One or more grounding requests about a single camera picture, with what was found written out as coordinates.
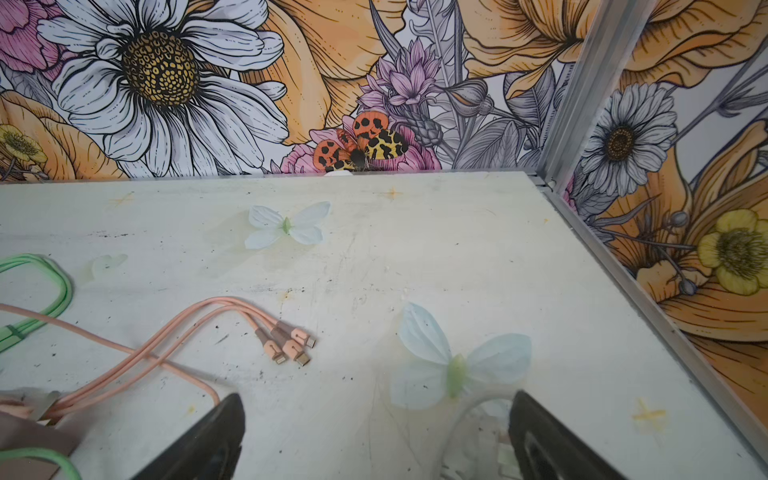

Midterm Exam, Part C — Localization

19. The green multi-head charging cable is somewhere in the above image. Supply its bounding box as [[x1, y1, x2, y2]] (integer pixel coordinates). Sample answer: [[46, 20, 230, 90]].
[[0, 253, 82, 480]]

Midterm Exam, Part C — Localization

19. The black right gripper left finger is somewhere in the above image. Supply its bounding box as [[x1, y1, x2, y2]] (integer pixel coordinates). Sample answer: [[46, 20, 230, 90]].
[[134, 393, 246, 480]]

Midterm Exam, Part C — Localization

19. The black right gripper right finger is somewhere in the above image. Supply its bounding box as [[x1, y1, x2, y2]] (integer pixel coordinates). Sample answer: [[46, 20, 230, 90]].
[[508, 390, 625, 480]]

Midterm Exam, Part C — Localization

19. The pink multi-head charging cable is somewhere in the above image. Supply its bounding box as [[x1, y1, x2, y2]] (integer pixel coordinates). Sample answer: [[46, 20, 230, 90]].
[[0, 296, 317, 421]]

